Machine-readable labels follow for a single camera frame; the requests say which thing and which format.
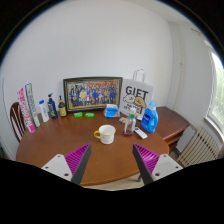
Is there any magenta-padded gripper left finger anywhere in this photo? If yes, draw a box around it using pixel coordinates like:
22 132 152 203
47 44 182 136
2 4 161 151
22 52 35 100
41 143 93 186

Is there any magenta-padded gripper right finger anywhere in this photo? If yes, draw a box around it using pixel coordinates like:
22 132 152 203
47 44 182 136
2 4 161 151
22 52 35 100
131 143 184 186

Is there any clear green-labelled drink bottle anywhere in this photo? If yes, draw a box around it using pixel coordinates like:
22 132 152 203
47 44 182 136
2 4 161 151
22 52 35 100
123 106 138 137

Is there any white remote control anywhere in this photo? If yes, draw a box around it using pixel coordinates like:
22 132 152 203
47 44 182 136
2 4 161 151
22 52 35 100
133 126 148 140

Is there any flat round red coaster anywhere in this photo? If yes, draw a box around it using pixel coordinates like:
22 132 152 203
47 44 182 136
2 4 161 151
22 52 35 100
122 130 135 138

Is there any blue detergent bottle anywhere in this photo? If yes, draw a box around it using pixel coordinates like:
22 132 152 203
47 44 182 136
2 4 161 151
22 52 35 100
140 100 159 134

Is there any dark wooden side table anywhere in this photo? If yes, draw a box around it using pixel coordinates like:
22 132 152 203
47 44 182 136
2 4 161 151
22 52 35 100
155 106 190 154

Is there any amber pump bottle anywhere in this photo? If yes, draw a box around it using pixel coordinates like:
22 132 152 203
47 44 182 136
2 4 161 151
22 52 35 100
58 95 68 118

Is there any white radiator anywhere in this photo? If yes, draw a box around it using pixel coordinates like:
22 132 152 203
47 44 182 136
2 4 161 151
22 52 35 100
176 126 224 168

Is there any dark blue pump bottle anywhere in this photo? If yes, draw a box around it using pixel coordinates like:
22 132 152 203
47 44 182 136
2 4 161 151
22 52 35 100
46 92 59 120

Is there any white bottle with blue cap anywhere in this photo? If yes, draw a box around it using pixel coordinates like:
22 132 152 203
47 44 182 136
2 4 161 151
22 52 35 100
38 99 50 123

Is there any blue tissue pack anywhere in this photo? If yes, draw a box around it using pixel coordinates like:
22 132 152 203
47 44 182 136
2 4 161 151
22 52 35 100
103 103 121 119

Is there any framed group photo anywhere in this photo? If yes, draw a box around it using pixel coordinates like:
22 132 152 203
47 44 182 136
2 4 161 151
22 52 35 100
62 76 124 114

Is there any white printed paper gift bag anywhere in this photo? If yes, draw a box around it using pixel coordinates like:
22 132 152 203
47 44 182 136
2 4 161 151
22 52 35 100
118 68 155 121

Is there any pink shuttlecock tube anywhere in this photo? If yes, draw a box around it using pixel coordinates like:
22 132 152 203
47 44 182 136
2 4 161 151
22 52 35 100
17 87 36 134

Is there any white and green shuttlecock tube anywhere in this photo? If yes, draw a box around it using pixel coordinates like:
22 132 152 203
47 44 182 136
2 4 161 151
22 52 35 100
24 82 42 128

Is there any brown wooden chair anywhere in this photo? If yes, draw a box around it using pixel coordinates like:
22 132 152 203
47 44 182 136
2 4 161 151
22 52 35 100
9 101 27 144

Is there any window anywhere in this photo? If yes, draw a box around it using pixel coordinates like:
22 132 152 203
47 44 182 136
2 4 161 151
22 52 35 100
203 40 224 136

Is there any white mug with yellow handle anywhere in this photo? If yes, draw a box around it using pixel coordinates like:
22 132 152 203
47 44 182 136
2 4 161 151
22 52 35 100
93 124 117 145

